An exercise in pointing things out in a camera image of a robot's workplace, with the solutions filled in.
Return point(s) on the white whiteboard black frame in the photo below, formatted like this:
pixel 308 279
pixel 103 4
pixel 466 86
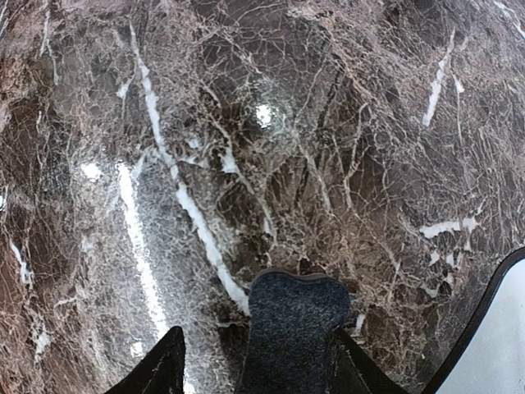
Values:
pixel 489 354

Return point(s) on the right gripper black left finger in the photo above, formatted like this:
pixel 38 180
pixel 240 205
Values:
pixel 161 371

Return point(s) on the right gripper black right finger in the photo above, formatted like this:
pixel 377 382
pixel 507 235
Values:
pixel 370 376

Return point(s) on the red whiteboard eraser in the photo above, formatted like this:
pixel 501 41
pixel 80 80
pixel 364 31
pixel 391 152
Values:
pixel 293 320

